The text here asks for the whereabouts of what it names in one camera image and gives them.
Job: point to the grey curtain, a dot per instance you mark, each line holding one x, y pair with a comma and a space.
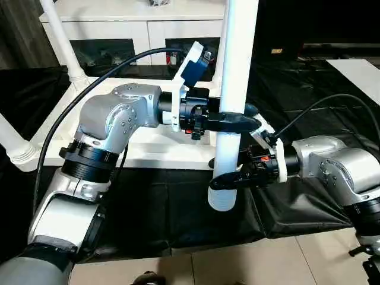
23, 32

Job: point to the white plastic table leg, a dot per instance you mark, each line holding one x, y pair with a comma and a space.
59, 35
12, 136
234, 59
218, 74

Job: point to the black metal table leg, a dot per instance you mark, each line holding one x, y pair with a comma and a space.
366, 255

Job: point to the white plastic table top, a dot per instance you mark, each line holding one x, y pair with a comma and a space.
166, 151

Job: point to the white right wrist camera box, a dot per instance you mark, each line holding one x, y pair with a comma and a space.
282, 166

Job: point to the black white spotted toy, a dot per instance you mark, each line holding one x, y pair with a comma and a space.
160, 2

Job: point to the black table mat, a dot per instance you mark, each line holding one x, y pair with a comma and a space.
178, 213

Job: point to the white cabinet with glass doors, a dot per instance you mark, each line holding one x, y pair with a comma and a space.
133, 15

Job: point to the black cabinet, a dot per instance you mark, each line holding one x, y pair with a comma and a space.
320, 23

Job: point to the white flat board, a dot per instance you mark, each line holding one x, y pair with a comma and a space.
356, 77

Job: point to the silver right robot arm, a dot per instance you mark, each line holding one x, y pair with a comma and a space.
341, 166

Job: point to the small yellow label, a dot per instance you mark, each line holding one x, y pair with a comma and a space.
276, 51

